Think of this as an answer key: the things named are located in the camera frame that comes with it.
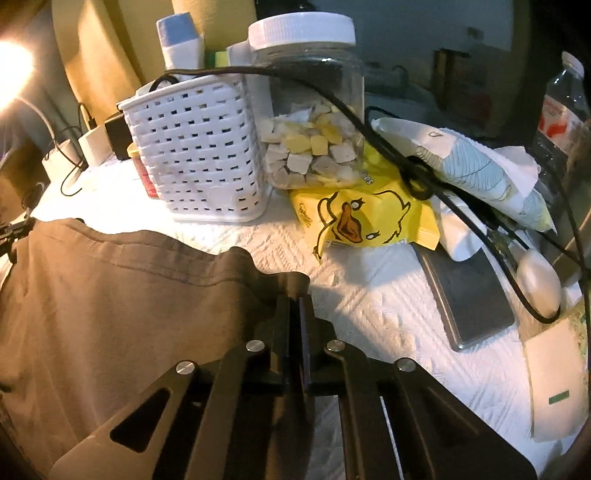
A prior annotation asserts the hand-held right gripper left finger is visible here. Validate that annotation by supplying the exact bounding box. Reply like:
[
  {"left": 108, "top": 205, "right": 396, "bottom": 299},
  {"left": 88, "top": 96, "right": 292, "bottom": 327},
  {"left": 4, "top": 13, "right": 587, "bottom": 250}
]
[{"left": 48, "top": 272, "right": 305, "bottom": 480}]

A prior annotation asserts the black cable of white charger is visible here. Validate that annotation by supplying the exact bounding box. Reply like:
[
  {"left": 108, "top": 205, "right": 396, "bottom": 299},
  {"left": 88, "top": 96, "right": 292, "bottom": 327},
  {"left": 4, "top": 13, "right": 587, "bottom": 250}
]
[{"left": 60, "top": 104, "right": 100, "bottom": 197}]

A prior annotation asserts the clear jar with white lid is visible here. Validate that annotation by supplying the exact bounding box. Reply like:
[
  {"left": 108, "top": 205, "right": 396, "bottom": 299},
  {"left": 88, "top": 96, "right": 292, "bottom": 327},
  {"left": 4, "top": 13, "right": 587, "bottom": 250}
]
[{"left": 247, "top": 14, "right": 365, "bottom": 191}]

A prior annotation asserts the red can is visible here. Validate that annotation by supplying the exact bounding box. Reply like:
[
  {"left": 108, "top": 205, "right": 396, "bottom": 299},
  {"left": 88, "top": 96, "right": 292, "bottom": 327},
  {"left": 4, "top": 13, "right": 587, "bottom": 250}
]
[{"left": 127, "top": 143, "right": 160, "bottom": 200}]

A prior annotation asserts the window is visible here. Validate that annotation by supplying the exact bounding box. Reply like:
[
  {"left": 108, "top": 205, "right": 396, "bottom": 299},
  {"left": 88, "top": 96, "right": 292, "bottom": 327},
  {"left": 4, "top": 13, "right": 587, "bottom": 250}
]
[{"left": 360, "top": 0, "right": 532, "bottom": 134}]

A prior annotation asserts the white box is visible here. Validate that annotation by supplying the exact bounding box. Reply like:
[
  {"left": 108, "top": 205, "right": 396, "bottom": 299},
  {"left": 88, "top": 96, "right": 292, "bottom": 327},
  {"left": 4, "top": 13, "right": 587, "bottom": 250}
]
[{"left": 522, "top": 316, "right": 585, "bottom": 444}]

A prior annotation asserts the grey phone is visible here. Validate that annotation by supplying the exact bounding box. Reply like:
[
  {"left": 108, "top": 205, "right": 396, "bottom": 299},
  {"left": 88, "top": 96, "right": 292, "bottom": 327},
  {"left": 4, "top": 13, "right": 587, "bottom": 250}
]
[{"left": 418, "top": 242, "right": 515, "bottom": 352}]

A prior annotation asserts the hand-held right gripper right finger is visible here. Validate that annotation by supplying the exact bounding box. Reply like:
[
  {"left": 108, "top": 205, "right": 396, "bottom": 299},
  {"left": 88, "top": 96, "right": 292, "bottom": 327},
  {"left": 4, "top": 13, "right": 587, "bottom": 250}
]
[{"left": 300, "top": 295, "right": 539, "bottom": 480}]

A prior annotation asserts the brown t-shirt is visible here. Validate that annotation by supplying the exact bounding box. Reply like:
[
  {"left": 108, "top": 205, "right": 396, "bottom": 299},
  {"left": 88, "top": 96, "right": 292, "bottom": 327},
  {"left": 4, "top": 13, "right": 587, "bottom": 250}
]
[{"left": 0, "top": 217, "right": 315, "bottom": 480}]

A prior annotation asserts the white desk lamp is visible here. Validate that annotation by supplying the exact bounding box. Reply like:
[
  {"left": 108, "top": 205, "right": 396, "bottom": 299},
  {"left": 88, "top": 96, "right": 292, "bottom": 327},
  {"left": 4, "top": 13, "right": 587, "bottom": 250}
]
[{"left": 0, "top": 39, "right": 88, "bottom": 185}]

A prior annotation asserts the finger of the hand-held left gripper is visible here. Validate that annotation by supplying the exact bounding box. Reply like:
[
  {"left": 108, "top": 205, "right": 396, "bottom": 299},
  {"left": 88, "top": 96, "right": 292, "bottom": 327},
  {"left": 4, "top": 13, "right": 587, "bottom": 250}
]
[{"left": 0, "top": 217, "right": 37, "bottom": 264}]

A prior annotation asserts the clear water bottle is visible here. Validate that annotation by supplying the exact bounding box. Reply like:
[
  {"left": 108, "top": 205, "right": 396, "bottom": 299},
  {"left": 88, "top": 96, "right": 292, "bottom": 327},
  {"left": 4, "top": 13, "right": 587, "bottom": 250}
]
[{"left": 531, "top": 51, "right": 591, "bottom": 185}]

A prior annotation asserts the yellow duck snack packet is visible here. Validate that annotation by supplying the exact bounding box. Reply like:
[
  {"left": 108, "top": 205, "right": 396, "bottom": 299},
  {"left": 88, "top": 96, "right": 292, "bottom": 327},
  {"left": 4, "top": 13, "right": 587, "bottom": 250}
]
[{"left": 290, "top": 152, "right": 441, "bottom": 265}]

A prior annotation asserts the patterned tissue pack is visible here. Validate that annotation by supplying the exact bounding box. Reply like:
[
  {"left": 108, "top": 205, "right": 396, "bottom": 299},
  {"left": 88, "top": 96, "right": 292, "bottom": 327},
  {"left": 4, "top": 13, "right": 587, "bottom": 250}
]
[{"left": 372, "top": 117, "right": 557, "bottom": 232}]

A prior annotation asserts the blue and white bottle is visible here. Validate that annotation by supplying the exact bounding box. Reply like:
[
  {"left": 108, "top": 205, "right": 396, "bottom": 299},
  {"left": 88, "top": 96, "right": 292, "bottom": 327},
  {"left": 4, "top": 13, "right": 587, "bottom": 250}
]
[{"left": 156, "top": 13, "right": 206, "bottom": 72}]

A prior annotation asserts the black charger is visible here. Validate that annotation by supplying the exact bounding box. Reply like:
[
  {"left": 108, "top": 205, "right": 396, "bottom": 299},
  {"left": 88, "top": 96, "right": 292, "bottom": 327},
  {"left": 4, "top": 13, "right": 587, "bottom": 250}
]
[{"left": 104, "top": 113, "right": 134, "bottom": 161}]

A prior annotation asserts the white charger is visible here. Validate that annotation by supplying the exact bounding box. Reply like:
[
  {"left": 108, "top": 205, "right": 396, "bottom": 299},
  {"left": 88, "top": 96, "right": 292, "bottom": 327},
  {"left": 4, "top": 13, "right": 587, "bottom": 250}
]
[{"left": 78, "top": 126, "right": 116, "bottom": 168}]

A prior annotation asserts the white plastic basket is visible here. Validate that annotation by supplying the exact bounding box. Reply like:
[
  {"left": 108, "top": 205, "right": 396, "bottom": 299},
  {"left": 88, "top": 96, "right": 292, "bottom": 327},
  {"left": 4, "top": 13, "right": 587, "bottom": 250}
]
[{"left": 117, "top": 73, "right": 273, "bottom": 224}]

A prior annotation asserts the white oval plug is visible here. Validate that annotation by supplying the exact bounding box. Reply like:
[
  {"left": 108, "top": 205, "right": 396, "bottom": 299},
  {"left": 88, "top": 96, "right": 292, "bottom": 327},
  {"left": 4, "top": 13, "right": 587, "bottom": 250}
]
[{"left": 516, "top": 248, "right": 563, "bottom": 319}]

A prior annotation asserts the yellow curtain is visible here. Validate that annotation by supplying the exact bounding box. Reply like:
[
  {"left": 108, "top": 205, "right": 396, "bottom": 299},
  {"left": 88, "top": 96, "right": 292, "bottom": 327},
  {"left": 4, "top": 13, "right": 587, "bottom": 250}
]
[{"left": 51, "top": 0, "right": 259, "bottom": 125}]

